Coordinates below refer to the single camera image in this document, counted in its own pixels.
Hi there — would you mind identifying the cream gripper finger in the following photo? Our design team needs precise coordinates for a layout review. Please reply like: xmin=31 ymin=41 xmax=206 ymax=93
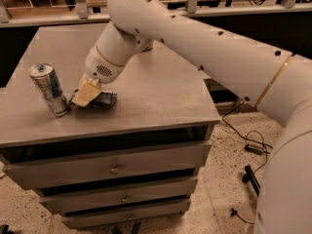
xmin=72 ymin=79 xmax=101 ymax=107

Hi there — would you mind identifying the dark blue rxbar wrapper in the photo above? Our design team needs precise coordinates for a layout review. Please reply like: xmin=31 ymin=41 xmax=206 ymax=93
xmin=90 ymin=92 xmax=117 ymax=107

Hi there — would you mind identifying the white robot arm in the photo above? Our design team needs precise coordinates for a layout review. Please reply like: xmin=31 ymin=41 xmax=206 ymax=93
xmin=73 ymin=0 xmax=312 ymax=234

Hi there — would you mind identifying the silver blue redbull can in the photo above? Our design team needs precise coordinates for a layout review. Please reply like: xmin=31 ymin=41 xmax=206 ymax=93
xmin=28 ymin=63 xmax=69 ymax=117

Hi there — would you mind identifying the red coca cola can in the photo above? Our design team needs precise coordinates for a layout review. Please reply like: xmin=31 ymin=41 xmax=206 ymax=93
xmin=142 ymin=40 xmax=153 ymax=53

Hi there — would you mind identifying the grey metal railing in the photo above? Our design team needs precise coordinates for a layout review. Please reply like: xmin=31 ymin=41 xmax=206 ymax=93
xmin=0 ymin=0 xmax=311 ymax=28

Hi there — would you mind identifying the grey drawer cabinet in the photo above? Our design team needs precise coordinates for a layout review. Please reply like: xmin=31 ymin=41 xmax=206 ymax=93
xmin=0 ymin=24 xmax=219 ymax=217

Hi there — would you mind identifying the top grey drawer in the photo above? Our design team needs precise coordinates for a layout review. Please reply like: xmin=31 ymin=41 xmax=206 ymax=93
xmin=4 ymin=140 xmax=211 ymax=190

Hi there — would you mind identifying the grey drawer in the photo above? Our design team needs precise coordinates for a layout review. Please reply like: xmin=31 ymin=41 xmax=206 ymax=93
xmin=40 ymin=176 xmax=198 ymax=214
xmin=4 ymin=140 xmax=211 ymax=190
xmin=61 ymin=198 xmax=190 ymax=229

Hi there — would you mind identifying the bottom grey drawer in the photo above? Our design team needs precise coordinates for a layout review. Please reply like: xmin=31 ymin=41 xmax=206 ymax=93
xmin=61 ymin=198 xmax=190 ymax=229

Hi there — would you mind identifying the middle grey drawer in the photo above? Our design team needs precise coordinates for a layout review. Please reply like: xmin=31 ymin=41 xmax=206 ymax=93
xmin=40 ymin=176 xmax=198 ymax=214

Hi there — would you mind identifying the small black power adapter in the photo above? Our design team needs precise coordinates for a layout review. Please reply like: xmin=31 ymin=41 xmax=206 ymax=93
xmin=245 ymin=144 xmax=263 ymax=155

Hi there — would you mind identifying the black metal stand leg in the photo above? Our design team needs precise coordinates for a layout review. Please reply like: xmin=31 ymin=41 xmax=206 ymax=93
xmin=242 ymin=166 xmax=260 ymax=195

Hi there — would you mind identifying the black floor cable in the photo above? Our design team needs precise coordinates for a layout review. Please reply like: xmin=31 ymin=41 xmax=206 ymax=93
xmin=221 ymin=99 xmax=274 ymax=226

